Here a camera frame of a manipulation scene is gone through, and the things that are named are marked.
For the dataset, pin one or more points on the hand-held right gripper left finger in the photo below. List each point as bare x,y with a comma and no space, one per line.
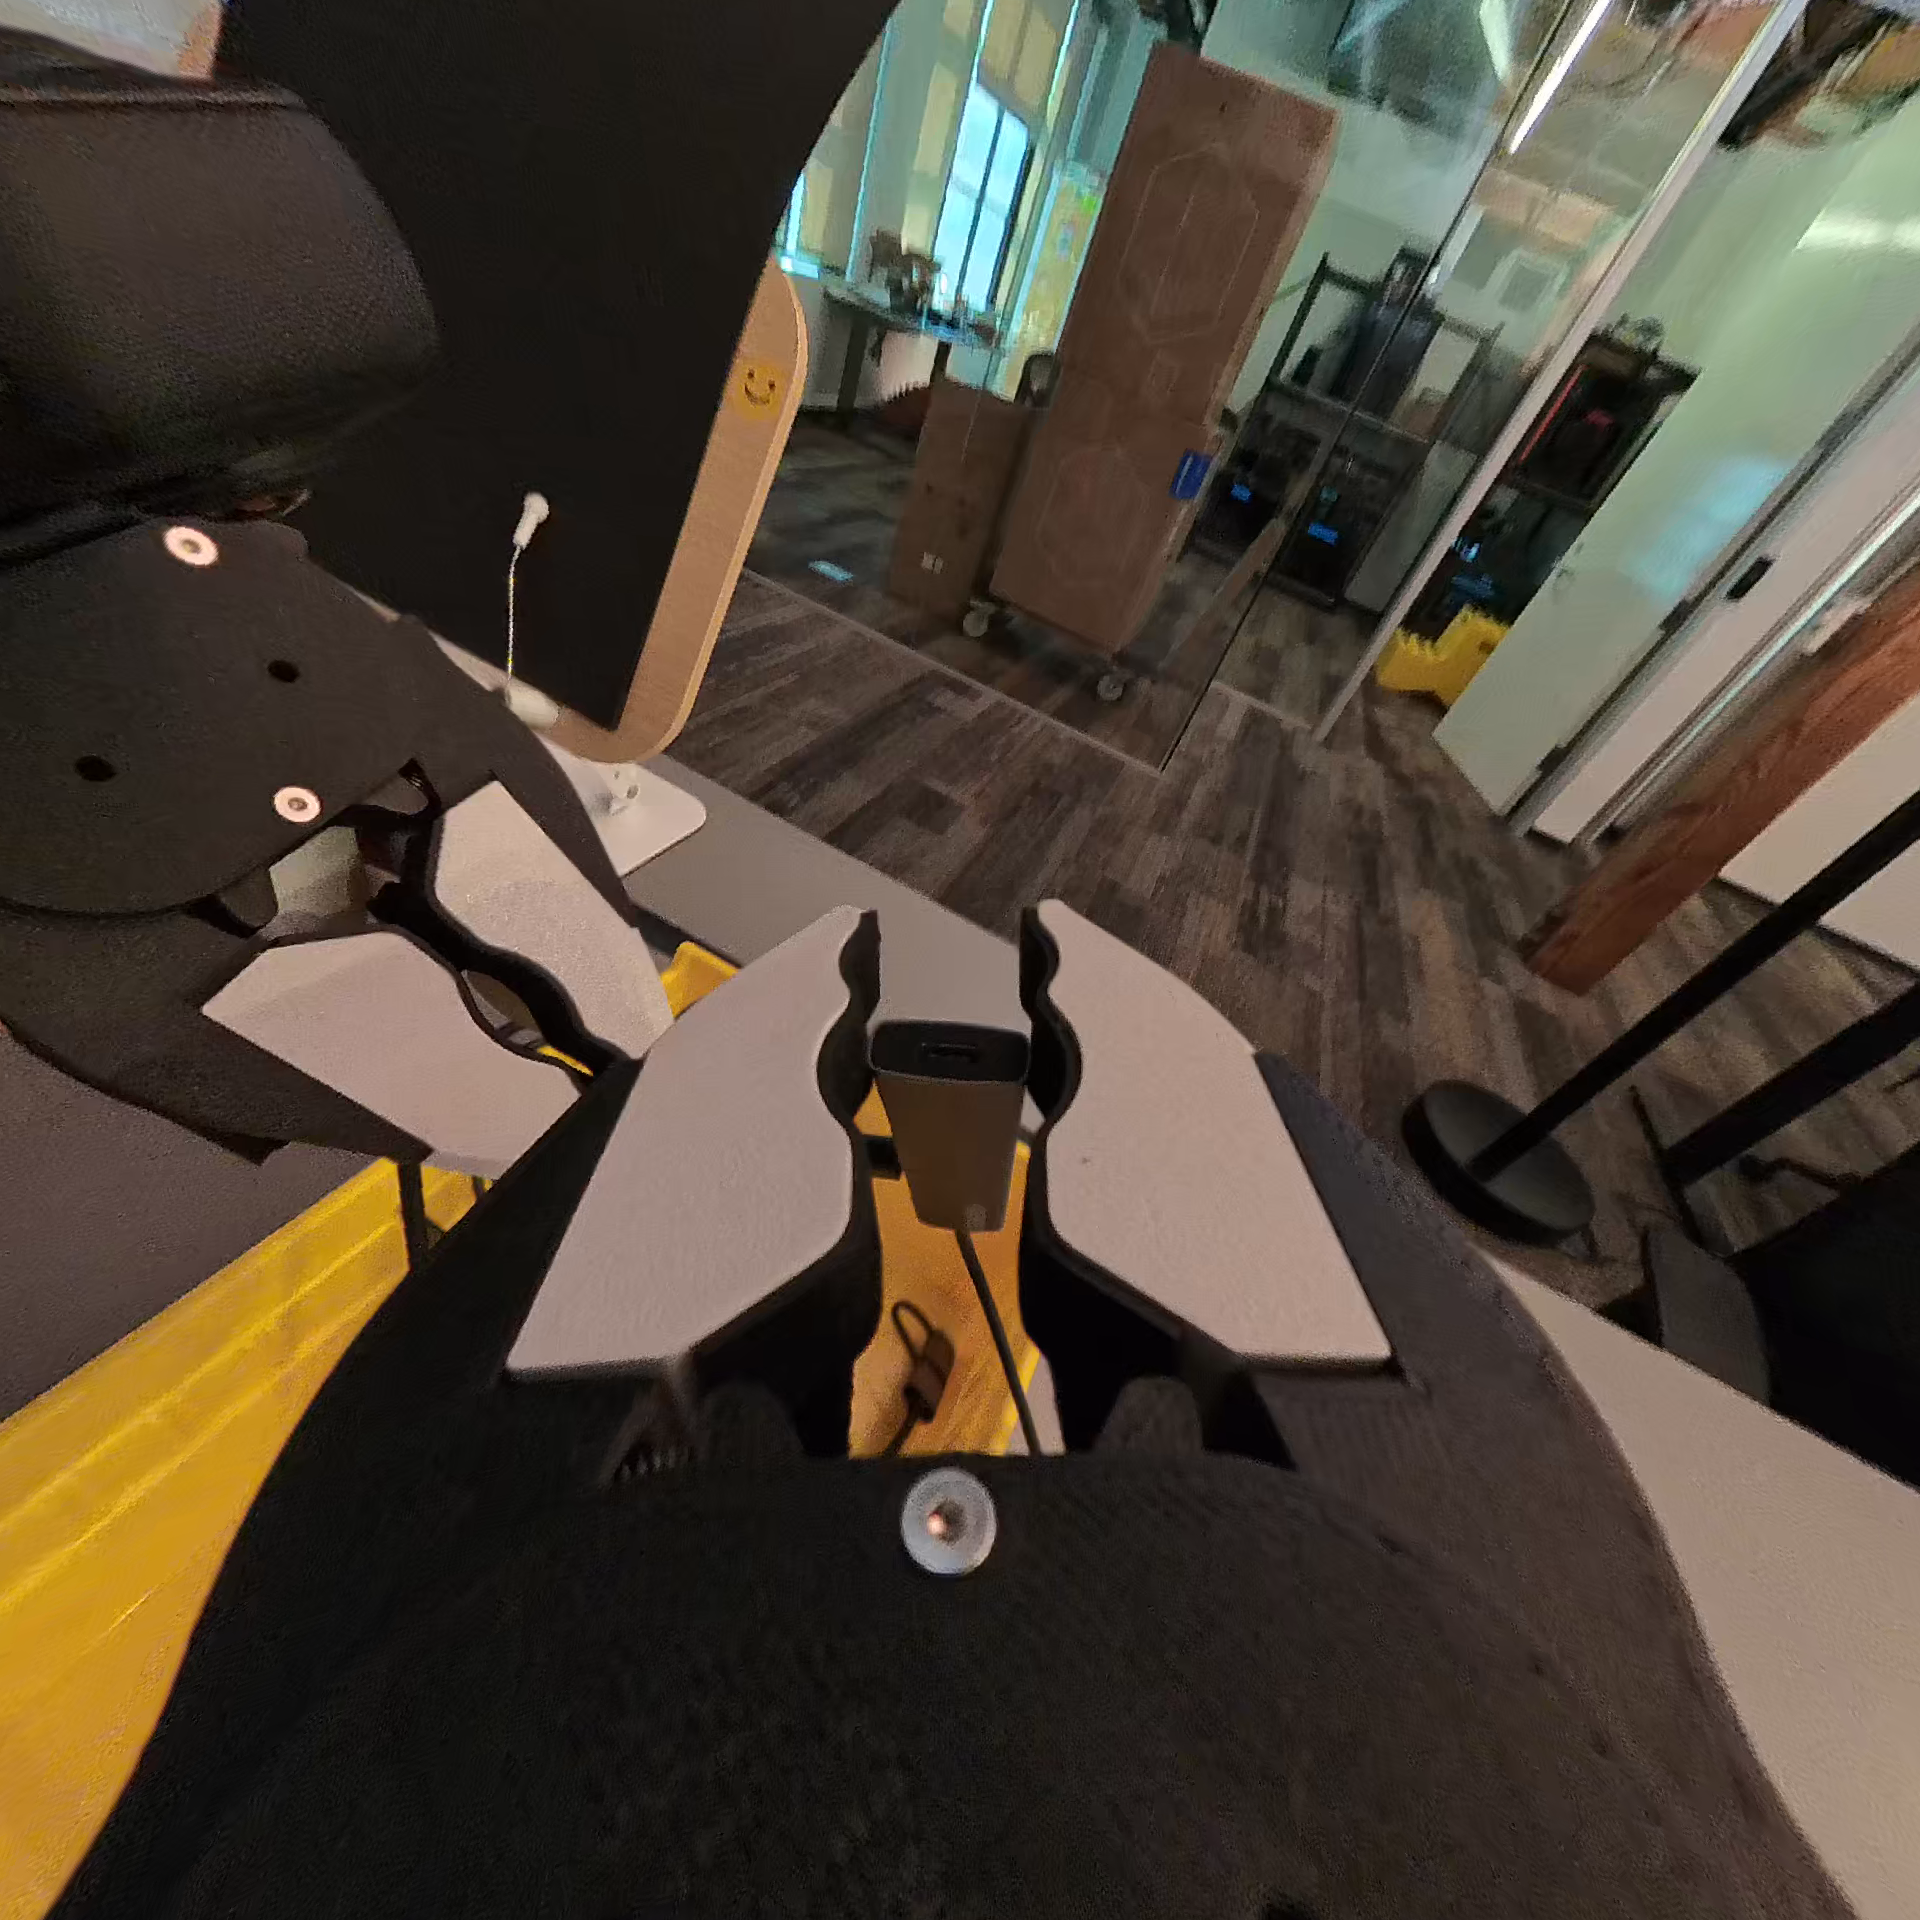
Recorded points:
705,1186

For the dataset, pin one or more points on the white divider foot plate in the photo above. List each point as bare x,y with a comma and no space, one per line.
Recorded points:
644,825

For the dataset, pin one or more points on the wooden post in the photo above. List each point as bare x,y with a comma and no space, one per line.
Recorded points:
1695,810

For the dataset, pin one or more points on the dark chair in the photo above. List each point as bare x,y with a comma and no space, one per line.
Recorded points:
1831,1319

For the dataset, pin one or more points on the black panel on wooden board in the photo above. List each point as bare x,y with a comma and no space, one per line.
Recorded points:
570,303

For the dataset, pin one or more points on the tall cardboard box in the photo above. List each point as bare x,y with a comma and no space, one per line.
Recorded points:
1156,378

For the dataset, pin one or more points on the yellow smiley sticker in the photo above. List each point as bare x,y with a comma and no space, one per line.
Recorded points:
763,388

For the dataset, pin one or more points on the grey usb hub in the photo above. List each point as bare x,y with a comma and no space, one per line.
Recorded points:
953,1125

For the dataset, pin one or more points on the slanted black pole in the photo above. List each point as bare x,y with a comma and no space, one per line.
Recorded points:
1798,1080

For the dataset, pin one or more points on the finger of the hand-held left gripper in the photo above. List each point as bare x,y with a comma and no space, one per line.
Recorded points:
540,914
392,1053

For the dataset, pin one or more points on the small cardboard box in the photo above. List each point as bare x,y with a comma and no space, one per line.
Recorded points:
961,497

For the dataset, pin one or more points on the black stand pole with base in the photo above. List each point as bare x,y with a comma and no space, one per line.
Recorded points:
1499,1164

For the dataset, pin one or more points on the yellow floor sign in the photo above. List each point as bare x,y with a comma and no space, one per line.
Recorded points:
1440,662

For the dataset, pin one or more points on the black metal shelf rack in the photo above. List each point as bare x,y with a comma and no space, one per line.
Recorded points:
1591,436

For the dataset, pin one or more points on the yellow plastic bin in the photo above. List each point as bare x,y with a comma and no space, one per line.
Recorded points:
148,1426

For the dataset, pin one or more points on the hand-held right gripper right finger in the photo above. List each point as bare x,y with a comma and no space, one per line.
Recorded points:
1200,1186

